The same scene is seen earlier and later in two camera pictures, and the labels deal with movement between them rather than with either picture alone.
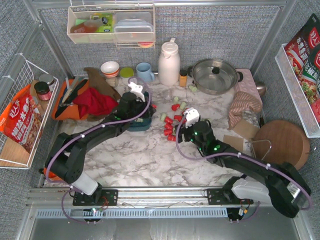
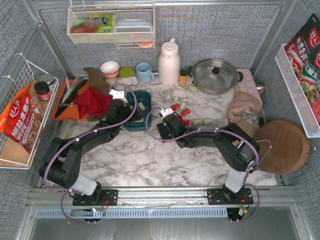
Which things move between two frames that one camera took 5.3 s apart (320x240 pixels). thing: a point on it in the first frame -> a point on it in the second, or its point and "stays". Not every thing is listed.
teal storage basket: [143, 125] stays
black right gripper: [186, 131] -> [163, 127]
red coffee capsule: [175, 106] stays
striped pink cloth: [241, 100] stays
